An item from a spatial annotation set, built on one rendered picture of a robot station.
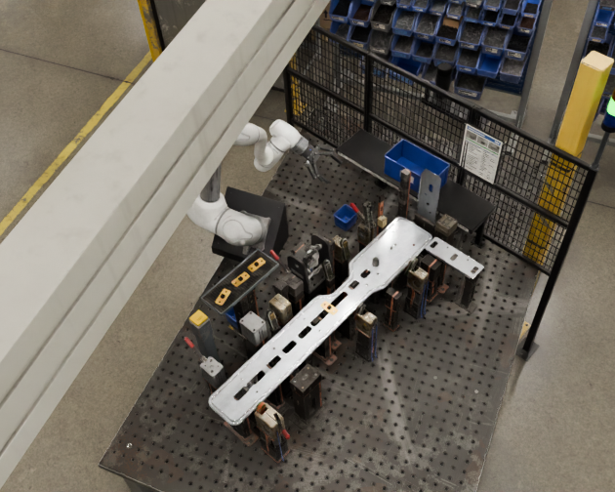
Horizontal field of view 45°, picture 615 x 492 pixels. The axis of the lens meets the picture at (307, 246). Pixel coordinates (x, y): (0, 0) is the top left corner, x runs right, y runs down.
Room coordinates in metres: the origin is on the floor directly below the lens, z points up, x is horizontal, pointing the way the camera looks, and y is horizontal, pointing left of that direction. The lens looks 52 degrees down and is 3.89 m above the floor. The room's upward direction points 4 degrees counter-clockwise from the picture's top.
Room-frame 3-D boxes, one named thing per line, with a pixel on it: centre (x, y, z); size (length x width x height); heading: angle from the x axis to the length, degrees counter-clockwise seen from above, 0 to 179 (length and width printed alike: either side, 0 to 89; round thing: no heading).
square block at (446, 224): (2.31, -0.70, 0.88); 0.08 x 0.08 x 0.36; 44
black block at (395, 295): (1.96, -0.40, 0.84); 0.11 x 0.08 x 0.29; 44
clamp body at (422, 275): (2.03, -0.52, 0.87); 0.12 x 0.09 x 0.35; 44
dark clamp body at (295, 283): (2.01, 0.08, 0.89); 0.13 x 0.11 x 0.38; 44
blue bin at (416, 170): (2.65, -0.59, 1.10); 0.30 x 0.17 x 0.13; 45
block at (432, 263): (2.13, -0.60, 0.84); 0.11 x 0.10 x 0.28; 44
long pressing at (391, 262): (1.87, -0.07, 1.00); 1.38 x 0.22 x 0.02; 134
